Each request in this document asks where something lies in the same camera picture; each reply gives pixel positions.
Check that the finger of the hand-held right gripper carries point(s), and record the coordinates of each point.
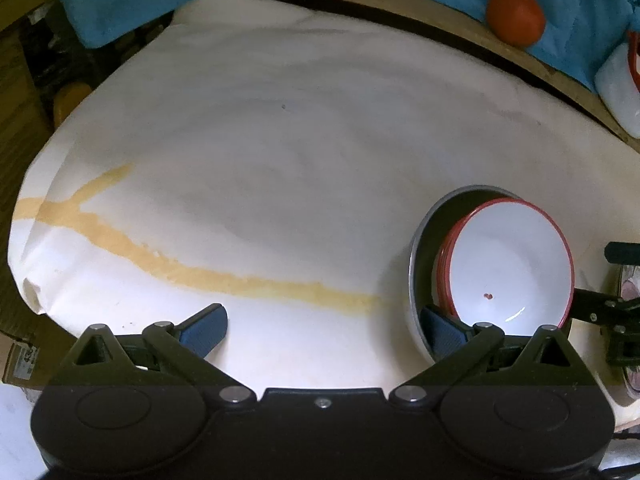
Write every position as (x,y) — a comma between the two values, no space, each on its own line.
(600,305)
(622,252)

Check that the grey metal bowl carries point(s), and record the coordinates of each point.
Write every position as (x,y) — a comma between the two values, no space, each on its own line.
(431,230)

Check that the white table cover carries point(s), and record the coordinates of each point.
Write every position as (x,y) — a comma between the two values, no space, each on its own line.
(250,135)

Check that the plain blue cloth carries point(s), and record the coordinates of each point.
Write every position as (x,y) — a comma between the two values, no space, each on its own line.
(125,0)

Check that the yellow object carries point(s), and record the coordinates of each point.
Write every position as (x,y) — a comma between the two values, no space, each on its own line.
(70,102)

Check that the small white red-rimmed bowl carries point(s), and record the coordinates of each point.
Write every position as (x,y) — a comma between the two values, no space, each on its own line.
(445,265)

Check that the white red-rimmed dish at edge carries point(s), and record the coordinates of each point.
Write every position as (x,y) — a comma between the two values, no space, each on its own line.
(620,95)

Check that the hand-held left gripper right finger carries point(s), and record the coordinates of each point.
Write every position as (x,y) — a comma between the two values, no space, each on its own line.
(437,331)

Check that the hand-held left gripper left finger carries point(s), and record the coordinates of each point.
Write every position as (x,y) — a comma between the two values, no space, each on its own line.
(207,327)

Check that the red tomato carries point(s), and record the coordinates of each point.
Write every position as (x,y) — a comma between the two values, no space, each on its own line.
(515,17)

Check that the large white red-rimmed bowl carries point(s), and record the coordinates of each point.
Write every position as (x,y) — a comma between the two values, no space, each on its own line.
(510,260)

